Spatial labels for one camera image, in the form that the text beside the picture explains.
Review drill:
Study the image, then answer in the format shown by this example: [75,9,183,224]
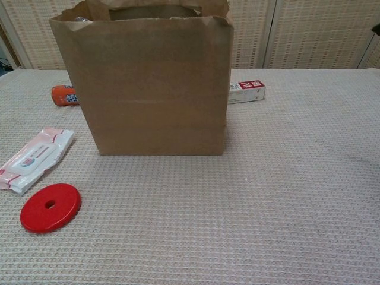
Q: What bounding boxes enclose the brown paper bag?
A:
[48,0,235,156]

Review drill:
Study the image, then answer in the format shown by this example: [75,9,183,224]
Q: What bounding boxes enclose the beige woven tablecloth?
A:
[0,68,380,285]

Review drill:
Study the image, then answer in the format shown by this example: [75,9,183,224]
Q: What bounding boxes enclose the white red long box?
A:
[227,78,267,104]

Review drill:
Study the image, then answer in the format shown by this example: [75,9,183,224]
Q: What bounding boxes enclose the orange roll pack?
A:
[51,84,80,106]

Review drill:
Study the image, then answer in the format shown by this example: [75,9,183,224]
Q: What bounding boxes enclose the red round disc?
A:
[20,183,82,233]

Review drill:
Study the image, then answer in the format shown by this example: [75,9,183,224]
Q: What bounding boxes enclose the pink wet wipes pack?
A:
[0,126,75,196]

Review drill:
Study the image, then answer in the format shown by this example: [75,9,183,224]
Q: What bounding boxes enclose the woven folding screen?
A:
[0,0,380,71]

